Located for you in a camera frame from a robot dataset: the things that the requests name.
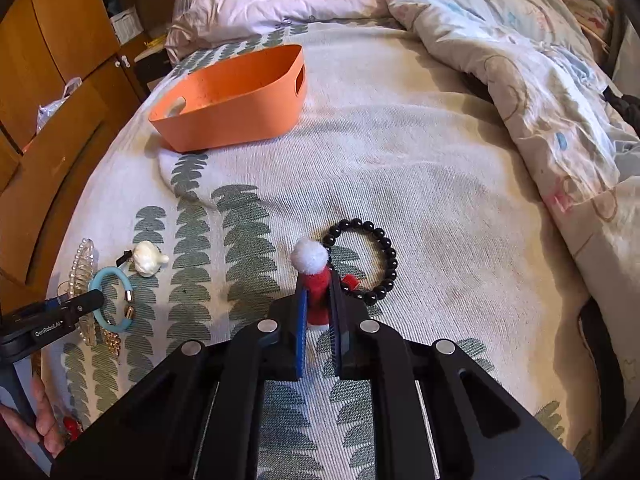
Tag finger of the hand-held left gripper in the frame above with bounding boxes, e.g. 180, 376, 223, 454
47, 290, 106, 322

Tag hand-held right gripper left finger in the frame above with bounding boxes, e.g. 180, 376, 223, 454
50, 290, 308, 480

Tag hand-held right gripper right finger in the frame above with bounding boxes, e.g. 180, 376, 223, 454
330, 280, 582, 480

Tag light blue hair tie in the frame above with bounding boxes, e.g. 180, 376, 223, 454
89, 267, 136, 333

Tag red santa hat hair clip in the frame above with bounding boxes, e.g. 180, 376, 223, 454
290, 238, 333, 328

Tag orange plastic basket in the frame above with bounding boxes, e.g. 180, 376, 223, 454
148, 44, 308, 153

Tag person's left hand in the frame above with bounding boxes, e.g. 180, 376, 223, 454
0, 375, 68, 459

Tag clear pearl hair claw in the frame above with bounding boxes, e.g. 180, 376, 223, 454
64, 238, 101, 346

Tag crumpled plastic bag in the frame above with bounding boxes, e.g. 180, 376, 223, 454
35, 77, 83, 133

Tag wooden wardrobe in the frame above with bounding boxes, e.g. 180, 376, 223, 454
0, 0, 176, 286

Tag white paper box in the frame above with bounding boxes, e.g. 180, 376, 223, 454
109, 6, 138, 43

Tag pink white blanket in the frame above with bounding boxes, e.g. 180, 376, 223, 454
165, 0, 396, 61

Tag light blue patterned quilt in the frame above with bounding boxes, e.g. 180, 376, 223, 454
375, 0, 640, 341

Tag black cloth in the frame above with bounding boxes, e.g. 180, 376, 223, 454
602, 85, 640, 136

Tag patterned pillow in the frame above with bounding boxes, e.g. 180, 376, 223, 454
542, 0, 616, 51

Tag black bead bracelet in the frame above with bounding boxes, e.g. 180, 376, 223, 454
322, 217, 398, 306

